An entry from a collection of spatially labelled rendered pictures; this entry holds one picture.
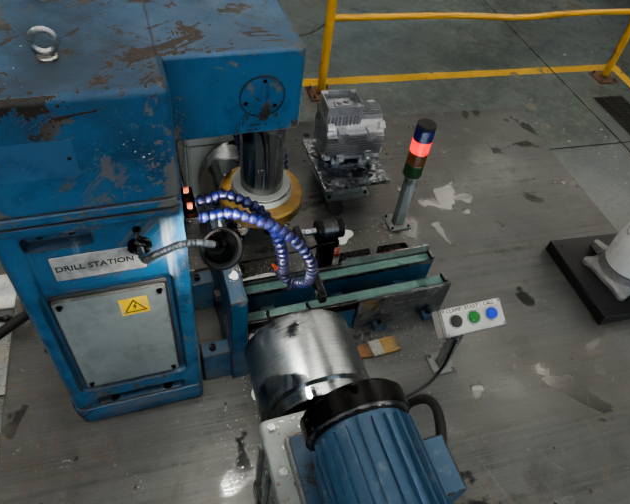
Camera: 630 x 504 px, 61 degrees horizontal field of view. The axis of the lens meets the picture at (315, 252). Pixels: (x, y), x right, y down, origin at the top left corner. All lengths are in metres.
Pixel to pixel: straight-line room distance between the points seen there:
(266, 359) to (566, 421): 0.88
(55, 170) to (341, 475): 0.60
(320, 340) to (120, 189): 0.52
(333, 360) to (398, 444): 0.33
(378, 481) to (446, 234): 1.24
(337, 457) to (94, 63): 0.66
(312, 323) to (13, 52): 0.72
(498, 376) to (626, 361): 0.42
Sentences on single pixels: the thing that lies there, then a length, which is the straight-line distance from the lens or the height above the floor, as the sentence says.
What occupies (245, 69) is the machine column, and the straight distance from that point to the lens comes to 0.88.
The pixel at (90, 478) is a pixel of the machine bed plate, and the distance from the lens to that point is 1.45.
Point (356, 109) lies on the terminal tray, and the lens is 1.81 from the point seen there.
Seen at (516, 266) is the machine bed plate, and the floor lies 0.80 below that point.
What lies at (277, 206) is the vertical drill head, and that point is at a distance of 1.13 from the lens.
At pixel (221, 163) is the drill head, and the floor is 1.15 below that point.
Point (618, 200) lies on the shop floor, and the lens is 3.89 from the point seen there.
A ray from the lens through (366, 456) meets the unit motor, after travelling 0.85.
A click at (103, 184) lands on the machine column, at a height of 1.56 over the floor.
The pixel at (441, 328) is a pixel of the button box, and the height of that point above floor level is 1.05.
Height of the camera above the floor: 2.13
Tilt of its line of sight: 49 degrees down
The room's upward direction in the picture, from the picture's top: 9 degrees clockwise
